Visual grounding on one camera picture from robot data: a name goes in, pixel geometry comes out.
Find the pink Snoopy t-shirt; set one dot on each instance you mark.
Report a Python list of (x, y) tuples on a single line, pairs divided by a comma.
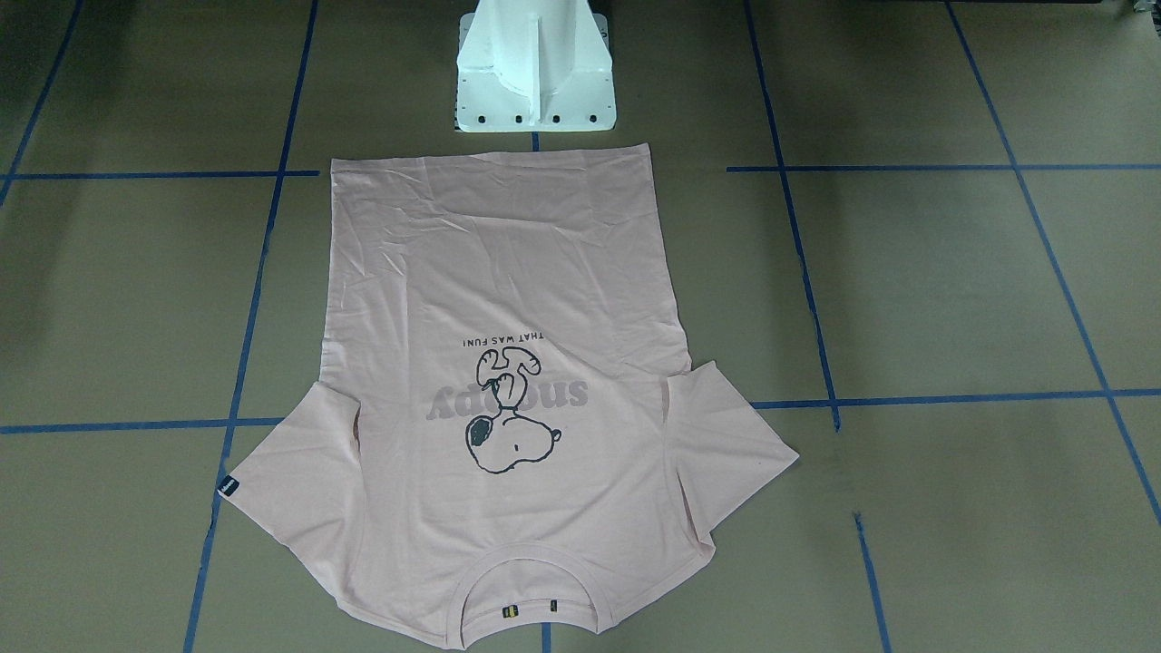
[(506, 425)]

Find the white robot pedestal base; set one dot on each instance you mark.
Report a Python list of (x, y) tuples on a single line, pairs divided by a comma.
[(534, 66)]

